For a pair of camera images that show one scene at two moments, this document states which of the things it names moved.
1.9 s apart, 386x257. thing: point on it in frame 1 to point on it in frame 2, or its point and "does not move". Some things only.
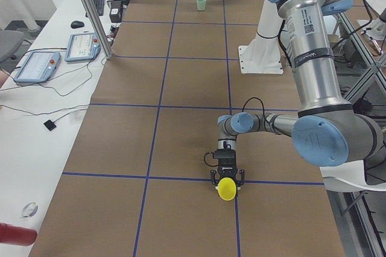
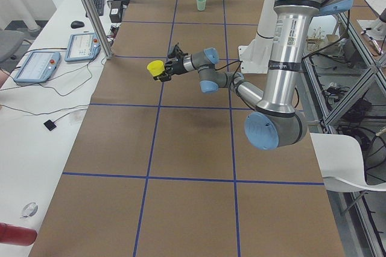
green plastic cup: [201, 3] does not move
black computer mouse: [75, 24] does not move
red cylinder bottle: [17, 236] does not move
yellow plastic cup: [227, 189] to [155, 67]
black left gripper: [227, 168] to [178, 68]
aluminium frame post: [94, 14] does not move
